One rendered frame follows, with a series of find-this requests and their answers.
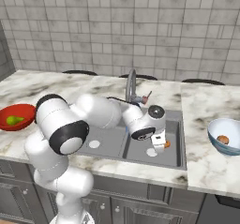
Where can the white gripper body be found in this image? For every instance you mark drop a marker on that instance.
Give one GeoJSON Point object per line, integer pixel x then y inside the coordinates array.
{"type": "Point", "coordinates": [160, 147]}

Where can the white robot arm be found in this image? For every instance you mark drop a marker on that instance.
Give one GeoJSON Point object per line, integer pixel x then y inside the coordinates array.
{"type": "Point", "coordinates": [65, 121]}

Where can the grey steel sink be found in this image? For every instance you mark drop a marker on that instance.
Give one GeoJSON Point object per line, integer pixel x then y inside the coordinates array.
{"type": "Point", "coordinates": [173, 140]}

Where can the grey panel under sink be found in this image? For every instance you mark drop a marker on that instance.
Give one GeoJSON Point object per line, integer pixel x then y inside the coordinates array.
{"type": "Point", "coordinates": [131, 187]}

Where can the grey sink faucet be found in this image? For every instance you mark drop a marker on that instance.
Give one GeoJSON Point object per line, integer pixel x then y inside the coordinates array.
{"type": "Point", "coordinates": [130, 84]}

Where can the blue and white bowl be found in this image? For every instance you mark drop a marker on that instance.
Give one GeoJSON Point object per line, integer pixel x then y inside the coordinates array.
{"type": "Point", "coordinates": [231, 131]}

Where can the red bowl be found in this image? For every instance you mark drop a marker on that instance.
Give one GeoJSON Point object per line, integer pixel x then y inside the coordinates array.
{"type": "Point", "coordinates": [22, 110]}

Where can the green pear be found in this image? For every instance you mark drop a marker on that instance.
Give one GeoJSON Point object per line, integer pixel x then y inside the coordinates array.
{"type": "Point", "coordinates": [13, 120]}

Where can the orange tangerine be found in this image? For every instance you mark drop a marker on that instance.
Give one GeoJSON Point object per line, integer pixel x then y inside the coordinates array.
{"type": "Point", "coordinates": [222, 140]}
{"type": "Point", "coordinates": [168, 144]}

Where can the grey cupboard door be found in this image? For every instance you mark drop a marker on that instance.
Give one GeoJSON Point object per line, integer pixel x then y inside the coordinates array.
{"type": "Point", "coordinates": [100, 216]}
{"type": "Point", "coordinates": [14, 202]}
{"type": "Point", "coordinates": [150, 213]}

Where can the white cupboard knob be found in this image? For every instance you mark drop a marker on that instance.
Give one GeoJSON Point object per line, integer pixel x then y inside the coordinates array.
{"type": "Point", "coordinates": [102, 206]}
{"type": "Point", "coordinates": [117, 208]}
{"type": "Point", "coordinates": [25, 191]}

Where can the dark dishwasher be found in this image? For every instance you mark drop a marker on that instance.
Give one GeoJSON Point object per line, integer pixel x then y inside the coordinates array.
{"type": "Point", "coordinates": [218, 213]}

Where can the grey drawer front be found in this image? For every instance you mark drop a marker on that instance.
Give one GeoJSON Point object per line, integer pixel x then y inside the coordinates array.
{"type": "Point", "coordinates": [12, 168]}

